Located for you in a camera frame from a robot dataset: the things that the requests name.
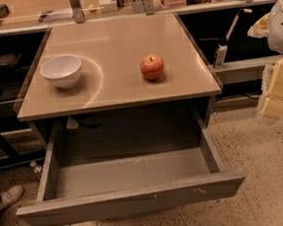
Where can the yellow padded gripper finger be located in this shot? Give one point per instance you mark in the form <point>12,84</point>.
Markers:
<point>271,102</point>

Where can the red apple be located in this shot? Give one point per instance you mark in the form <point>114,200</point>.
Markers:
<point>152,67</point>

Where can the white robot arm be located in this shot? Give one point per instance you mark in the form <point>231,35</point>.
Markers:
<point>271,27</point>

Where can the grey cabinet with tan top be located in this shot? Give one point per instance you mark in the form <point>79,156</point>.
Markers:
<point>111,51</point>

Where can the grey open top drawer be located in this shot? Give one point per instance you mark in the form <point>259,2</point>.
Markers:
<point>133,165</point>

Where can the white ceramic bowl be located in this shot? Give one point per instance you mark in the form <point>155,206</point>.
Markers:
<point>63,71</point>

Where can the white handled tool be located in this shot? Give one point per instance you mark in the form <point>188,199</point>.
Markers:
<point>222,47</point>

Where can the black coiled cable tool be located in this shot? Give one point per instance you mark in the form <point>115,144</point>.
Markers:
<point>4,11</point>

